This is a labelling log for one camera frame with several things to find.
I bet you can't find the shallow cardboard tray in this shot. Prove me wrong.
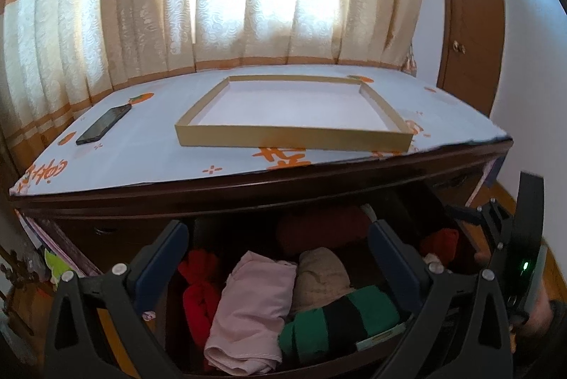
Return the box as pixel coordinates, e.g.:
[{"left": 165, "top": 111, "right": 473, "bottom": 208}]
[{"left": 174, "top": 74, "right": 412, "bottom": 153}]

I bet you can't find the person's right hand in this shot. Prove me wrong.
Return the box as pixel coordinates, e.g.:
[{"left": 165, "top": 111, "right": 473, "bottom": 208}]
[{"left": 516, "top": 288, "right": 556, "bottom": 340}]

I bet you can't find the dark red underwear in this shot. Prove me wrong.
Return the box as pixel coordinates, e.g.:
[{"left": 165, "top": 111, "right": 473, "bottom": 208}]
[{"left": 275, "top": 206, "right": 373, "bottom": 258}]

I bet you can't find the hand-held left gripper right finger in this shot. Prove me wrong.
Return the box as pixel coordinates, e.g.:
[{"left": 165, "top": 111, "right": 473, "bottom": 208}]
[{"left": 367, "top": 219, "right": 517, "bottom": 379}]

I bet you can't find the black smartphone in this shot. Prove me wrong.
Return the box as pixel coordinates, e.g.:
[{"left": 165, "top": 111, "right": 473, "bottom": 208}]
[{"left": 76, "top": 104, "right": 133, "bottom": 146}]

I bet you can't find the bright red underwear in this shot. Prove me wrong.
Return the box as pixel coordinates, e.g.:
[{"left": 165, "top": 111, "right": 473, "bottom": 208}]
[{"left": 177, "top": 248, "right": 224, "bottom": 349}]

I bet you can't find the white orange printed table cover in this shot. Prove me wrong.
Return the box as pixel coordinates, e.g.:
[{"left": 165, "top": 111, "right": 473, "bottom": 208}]
[{"left": 9, "top": 64, "right": 515, "bottom": 197}]

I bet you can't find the cream and orange curtain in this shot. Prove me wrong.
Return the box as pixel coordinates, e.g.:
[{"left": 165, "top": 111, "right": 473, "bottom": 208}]
[{"left": 0, "top": 0, "right": 432, "bottom": 194}]

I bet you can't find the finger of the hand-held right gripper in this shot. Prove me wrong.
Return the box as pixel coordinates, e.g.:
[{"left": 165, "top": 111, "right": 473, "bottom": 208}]
[{"left": 445, "top": 197, "right": 517, "bottom": 273}]

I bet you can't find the small red underwear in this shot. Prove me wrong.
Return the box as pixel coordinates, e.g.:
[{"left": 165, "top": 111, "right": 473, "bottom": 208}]
[{"left": 419, "top": 228, "right": 461, "bottom": 269}]

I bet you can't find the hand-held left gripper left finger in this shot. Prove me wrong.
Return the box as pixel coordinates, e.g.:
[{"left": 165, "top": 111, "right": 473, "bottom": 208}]
[{"left": 44, "top": 219, "right": 191, "bottom": 379}]

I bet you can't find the green black striped underwear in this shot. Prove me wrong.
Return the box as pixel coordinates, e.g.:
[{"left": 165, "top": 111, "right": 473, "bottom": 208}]
[{"left": 278, "top": 286, "right": 402, "bottom": 366}]

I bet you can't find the dark wooden drawer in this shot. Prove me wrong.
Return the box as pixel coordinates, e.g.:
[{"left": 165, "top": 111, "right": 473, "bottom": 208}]
[{"left": 95, "top": 179, "right": 488, "bottom": 379}]

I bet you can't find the beige underwear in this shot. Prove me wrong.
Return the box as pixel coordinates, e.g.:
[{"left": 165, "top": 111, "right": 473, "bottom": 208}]
[{"left": 290, "top": 247, "right": 355, "bottom": 315}]

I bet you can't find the brown wooden door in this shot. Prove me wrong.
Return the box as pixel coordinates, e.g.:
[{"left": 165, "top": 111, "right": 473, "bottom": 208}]
[{"left": 436, "top": 0, "right": 506, "bottom": 117}]

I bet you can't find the dark wooden dresser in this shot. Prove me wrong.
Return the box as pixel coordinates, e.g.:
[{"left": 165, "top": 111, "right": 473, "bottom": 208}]
[{"left": 11, "top": 137, "right": 517, "bottom": 379}]

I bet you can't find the green cartoon print sheet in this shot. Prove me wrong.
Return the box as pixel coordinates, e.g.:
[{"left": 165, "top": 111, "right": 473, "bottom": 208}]
[{"left": 44, "top": 248, "right": 75, "bottom": 286}]

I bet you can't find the pink underwear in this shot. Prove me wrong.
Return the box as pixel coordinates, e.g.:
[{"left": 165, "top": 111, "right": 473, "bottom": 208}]
[{"left": 204, "top": 250, "right": 298, "bottom": 375}]

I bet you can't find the stack of pink-edged books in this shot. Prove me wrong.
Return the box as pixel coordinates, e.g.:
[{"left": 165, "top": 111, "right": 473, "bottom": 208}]
[{"left": 18, "top": 213, "right": 105, "bottom": 278}]

